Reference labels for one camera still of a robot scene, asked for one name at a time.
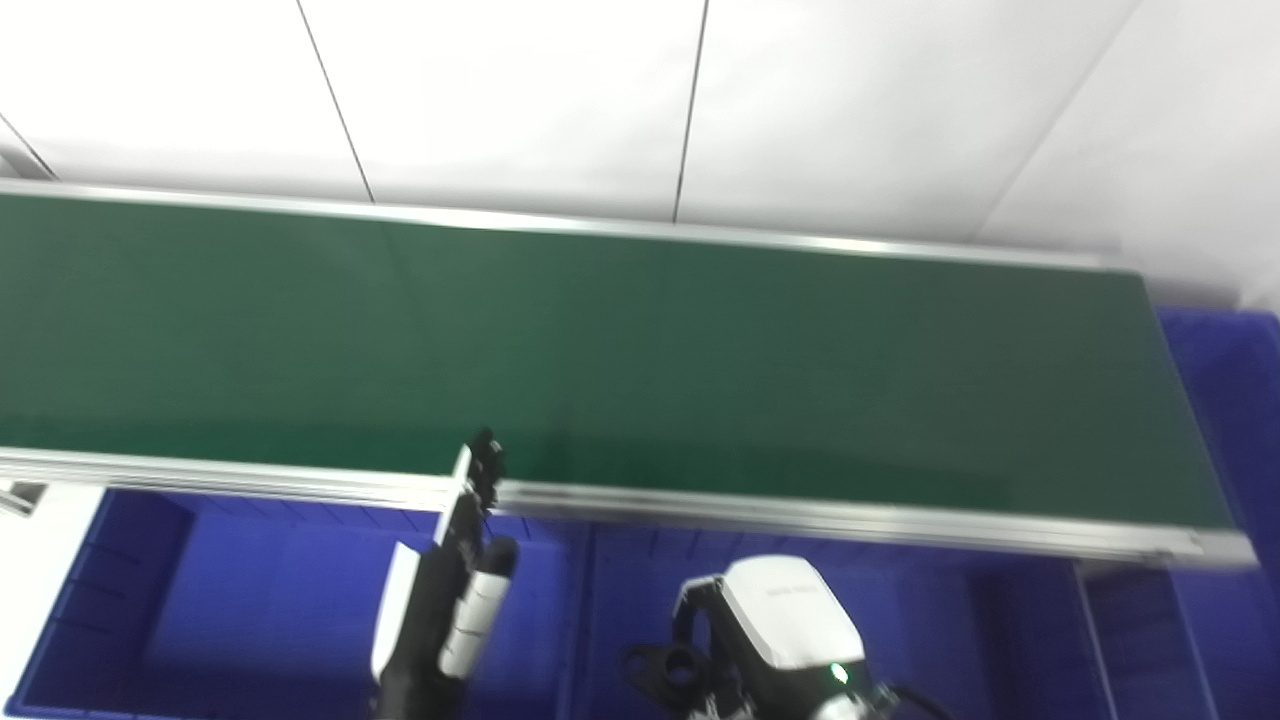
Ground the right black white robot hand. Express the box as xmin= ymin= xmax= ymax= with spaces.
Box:
xmin=670 ymin=555 xmax=867 ymax=720

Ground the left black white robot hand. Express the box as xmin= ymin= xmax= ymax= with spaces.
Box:
xmin=369 ymin=430 xmax=520 ymax=720

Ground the black flange part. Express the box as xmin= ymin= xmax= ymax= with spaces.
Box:
xmin=621 ymin=642 xmax=717 ymax=714

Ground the blue plastic bin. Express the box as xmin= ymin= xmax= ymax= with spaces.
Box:
xmin=4 ymin=487 xmax=592 ymax=720
xmin=1075 ymin=307 xmax=1280 ymax=720
xmin=565 ymin=524 xmax=1093 ymax=720

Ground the green conveyor belt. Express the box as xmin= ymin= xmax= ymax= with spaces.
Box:
xmin=0 ymin=192 xmax=1237 ymax=532
xmin=0 ymin=177 xmax=1260 ymax=572

